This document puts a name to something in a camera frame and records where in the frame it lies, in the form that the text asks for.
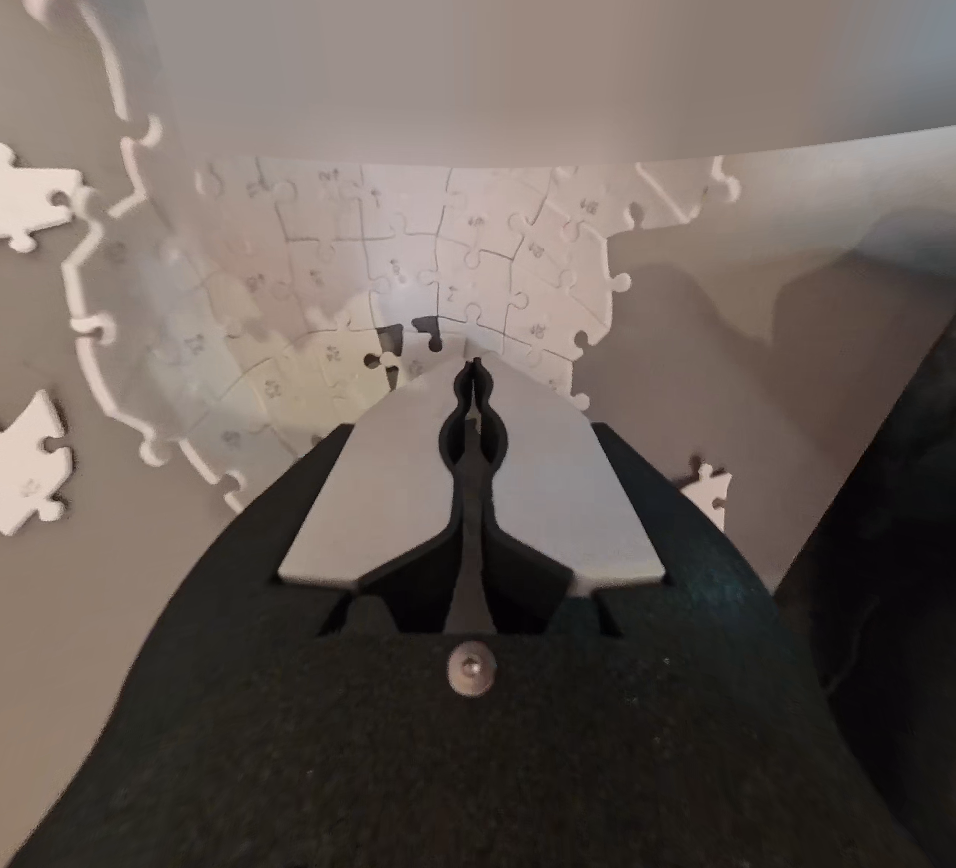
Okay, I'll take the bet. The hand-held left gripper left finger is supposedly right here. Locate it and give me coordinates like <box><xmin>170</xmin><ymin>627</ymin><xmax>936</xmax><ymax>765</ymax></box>
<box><xmin>276</xmin><ymin>359</ymin><xmax>479</xmax><ymax>593</ymax></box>

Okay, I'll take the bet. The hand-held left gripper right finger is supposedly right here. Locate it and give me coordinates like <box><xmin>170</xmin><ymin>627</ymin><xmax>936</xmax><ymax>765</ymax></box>
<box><xmin>475</xmin><ymin>359</ymin><xmax>667</xmax><ymax>594</ymax></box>

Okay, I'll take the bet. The scatter of white puzzle pieces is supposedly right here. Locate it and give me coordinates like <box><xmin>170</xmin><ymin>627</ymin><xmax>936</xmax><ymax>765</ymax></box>
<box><xmin>0</xmin><ymin>142</ymin><xmax>85</xmax><ymax>539</ymax></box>

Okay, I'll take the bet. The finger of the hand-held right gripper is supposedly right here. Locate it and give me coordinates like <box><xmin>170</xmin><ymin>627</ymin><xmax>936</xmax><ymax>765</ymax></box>
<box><xmin>119</xmin><ymin>0</ymin><xmax>956</xmax><ymax>170</ymax></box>

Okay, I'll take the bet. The white jigsaw puzzle piece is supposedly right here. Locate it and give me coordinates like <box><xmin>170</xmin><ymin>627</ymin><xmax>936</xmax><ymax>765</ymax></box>
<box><xmin>676</xmin><ymin>457</ymin><xmax>733</xmax><ymax>533</ymax></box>

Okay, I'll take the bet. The partly built puzzle ball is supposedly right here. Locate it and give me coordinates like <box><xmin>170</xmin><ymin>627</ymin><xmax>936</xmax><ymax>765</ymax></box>
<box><xmin>22</xmin><ymin>0</ymin><xmax>744</xmax><ymax>518</ymax></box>

